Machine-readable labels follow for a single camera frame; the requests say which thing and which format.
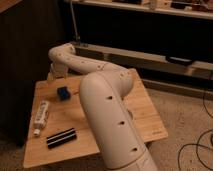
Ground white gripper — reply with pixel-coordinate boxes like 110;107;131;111
47;62;68;84

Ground black floor cables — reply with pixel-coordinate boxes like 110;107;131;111
177;71;213;171

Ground wooden shelf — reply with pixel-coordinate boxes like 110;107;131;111
63;0;213;20

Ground grey metal beam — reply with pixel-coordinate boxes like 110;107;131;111
74;43;213;79

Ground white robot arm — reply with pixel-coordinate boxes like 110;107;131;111
48;43;158;171

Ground black white striped box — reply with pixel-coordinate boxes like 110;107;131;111
46;128;77;149

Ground wooden table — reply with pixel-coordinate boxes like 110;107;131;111
23;69;168;168

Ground metal pole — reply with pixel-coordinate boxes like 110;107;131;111
69;0;81;45

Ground white toothpaste tube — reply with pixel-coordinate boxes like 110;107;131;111
33;100;50;136

